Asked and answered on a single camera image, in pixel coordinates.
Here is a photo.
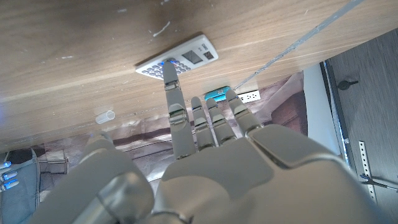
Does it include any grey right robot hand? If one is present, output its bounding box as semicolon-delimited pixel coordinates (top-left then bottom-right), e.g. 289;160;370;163
0;160;20;191

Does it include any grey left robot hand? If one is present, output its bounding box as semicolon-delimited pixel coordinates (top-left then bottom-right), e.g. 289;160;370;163
27;60;389;224

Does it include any white pocket calculator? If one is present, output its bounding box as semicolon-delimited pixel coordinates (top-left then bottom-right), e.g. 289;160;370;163
135;34;219;81

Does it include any teal flip phone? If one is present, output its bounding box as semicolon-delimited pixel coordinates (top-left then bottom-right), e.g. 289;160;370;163
204;86;233;101

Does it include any white power strip box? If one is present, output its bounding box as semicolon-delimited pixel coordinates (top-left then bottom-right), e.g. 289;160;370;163
238;90;261;104

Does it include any small clear plastic tube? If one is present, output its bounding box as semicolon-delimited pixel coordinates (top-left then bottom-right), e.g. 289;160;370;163
95;110;116;125

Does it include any white perforated metal strip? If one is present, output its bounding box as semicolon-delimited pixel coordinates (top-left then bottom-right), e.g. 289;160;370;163
357;140;379;203

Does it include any black door handle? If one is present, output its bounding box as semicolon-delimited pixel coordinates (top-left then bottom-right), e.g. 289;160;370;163
337;79;359;91

